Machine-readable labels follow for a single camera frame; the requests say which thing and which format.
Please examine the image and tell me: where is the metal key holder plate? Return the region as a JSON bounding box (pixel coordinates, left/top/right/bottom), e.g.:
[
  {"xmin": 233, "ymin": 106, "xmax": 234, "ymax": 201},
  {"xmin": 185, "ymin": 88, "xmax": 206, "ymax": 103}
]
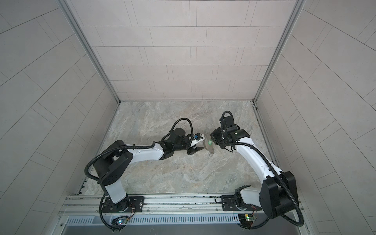
[{"xmin": 206, "ymin": 137, "xmax": 214, "ymax": 157}]

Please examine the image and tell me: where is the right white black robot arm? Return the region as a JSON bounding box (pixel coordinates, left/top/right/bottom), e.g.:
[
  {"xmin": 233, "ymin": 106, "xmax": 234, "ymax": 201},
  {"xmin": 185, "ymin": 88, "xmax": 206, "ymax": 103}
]
[{"xmin": 210, "ymin": 111, "xmax": 303, "ymax": 225}]

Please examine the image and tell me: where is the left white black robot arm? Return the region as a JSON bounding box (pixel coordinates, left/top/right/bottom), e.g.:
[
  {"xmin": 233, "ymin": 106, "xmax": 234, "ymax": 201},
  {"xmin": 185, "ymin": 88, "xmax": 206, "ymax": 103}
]
[{"xmin": 85, "ymin": 128, "xmax": 206, "ymax": 212}]

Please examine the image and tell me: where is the right circuit board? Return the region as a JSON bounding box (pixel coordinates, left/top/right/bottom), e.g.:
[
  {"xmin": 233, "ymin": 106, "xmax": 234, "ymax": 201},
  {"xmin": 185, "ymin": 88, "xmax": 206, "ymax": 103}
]
[{"xmin": 238, "ymin": 214, "xmax": 257, "ymax": 227}]

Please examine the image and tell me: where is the circuit board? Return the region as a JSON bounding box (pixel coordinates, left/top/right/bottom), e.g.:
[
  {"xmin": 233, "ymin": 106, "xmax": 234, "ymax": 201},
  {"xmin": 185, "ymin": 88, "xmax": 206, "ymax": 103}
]
[
  {"xmin": 112, "ymin": 216, "xmax": 129, "ymax": 226},
  {"xmin": 238, "ymin": 214, "xmax": 257, "ymax": 227}
]

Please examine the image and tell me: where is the left circuit board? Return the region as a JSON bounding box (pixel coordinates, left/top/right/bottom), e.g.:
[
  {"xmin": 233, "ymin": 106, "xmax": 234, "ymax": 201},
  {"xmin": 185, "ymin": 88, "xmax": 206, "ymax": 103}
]
[{"xmin": 112, "ymin": 216, "xmax": 129, "ymax": 226}]

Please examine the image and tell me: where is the perforated vent strip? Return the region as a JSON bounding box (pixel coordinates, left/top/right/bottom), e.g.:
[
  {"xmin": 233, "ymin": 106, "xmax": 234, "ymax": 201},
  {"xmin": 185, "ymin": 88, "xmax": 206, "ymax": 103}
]
[{"xmin": 66, "ymin": 213, "xmax": 240, "ymax": 226}]

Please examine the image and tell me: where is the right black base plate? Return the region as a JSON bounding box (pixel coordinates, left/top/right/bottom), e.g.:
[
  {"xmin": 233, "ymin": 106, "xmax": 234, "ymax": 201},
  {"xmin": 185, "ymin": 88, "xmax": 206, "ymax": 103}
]
[{"xmin": 215, "ymin": 195, "xmax": 262, "ymax": 212}]

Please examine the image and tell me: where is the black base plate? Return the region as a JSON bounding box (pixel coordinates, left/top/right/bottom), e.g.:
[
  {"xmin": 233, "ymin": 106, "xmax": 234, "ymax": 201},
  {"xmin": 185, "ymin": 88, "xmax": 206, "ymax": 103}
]
[
  {"xmin": 102, "ymin": 196, "xmax": 145, "ymax": 213},
  {"xmin": 215, "ymin": 195, "xmax": 262, "ymax": 212}
]

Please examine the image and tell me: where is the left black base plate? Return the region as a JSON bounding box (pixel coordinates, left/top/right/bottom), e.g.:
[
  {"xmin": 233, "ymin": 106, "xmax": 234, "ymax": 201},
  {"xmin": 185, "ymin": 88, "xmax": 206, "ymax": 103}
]
[{"xmin": 102, "ymin": 196, "xmax": 145, "ymax": 213}]

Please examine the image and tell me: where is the right black corrugated cable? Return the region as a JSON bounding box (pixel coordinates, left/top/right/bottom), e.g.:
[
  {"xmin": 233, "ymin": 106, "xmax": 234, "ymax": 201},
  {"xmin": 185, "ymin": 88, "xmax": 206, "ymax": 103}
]
[{"xmin": 219, "ymin": 110, "xmax": 305, "ymax": 227}]

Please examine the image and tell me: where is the aluminium mounting rail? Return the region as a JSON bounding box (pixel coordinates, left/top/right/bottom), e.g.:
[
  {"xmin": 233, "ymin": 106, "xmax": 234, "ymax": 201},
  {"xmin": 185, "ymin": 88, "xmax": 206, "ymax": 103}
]
[{"xmin": 58, "ymin": 193, "xmax": 263, "ymax": 215}]

